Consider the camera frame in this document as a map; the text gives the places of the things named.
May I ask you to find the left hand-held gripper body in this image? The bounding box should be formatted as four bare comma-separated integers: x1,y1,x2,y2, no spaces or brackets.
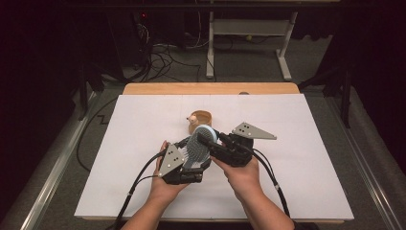
158,144,205,186

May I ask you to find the white metal table frame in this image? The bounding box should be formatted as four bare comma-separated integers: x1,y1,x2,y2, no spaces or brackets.
205,11,300,81

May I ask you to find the long black floor cable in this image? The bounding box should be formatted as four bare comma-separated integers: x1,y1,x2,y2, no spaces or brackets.
76,95,120,173

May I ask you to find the person's left hand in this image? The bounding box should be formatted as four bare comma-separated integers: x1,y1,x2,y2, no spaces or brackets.
148,140,190,201

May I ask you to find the aluminium floor rail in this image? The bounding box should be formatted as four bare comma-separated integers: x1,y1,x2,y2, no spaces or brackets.
18,91,99,230
325,95,406,230

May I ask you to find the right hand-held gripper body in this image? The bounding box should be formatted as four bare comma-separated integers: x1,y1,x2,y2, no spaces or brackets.
219,122,278,168

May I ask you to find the white table cover sheet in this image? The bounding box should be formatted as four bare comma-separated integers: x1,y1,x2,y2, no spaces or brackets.
74,93,354,221

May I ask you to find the dark device with red light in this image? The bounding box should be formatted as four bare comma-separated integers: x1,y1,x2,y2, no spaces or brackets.
132,10,153,69

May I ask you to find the person's right hand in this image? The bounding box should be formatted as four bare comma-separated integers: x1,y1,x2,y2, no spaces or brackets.
212,156,264,203

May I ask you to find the tangle of black floor cables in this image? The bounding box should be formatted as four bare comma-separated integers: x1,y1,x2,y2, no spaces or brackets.
133,41,203,83

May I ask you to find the black stand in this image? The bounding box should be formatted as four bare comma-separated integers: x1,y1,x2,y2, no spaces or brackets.
77,60,126,122
298,63,356,129

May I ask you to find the light blue hairbrush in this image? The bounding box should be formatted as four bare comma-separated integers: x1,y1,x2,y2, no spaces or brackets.
184,124,218,171

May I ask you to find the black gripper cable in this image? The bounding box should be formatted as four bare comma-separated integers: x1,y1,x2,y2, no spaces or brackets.
251,148,292,219
108,149,167,230

